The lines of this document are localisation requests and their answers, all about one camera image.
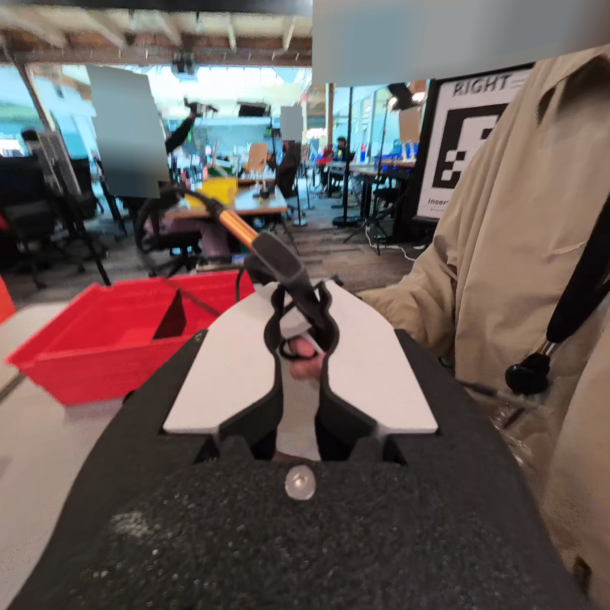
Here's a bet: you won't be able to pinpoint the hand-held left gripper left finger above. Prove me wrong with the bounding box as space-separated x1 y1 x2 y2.
163 281 287 460

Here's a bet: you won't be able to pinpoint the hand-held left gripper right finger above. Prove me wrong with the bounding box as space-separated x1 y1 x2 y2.
315 280 439 461

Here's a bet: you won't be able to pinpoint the slim grey USB hub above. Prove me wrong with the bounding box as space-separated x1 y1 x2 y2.
244 232 330 336

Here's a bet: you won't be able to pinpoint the black cable orange plugs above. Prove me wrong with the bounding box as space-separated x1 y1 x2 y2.
135 187 262 251

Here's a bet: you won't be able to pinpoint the red plastic bin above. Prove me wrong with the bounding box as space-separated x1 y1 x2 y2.
5 269 255 407

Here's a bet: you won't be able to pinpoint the person's right forearm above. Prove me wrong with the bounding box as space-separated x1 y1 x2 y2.
357 229 460 360

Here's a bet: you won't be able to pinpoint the grey desk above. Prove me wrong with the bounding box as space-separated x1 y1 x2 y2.
0 302 220 596

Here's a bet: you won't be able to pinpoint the person's right hand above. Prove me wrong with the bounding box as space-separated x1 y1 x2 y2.
288 336 326 380

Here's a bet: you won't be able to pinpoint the black bin divider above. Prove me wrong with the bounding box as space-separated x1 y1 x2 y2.
152 290 186 340

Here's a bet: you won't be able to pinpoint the distant work table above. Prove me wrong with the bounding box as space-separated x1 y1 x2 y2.
164 183 290 223

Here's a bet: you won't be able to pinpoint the yellow plastic bin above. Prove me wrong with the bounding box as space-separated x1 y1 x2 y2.
185 177 239 210

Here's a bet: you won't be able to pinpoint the black office chair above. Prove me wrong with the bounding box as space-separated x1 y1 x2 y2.
0 156 113 290

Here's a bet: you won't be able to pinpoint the black white printed tag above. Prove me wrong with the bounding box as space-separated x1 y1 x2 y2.
415 64 535 223

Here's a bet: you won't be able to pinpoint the black strap with clip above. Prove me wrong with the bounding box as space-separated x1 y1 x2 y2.
504 193 610 397

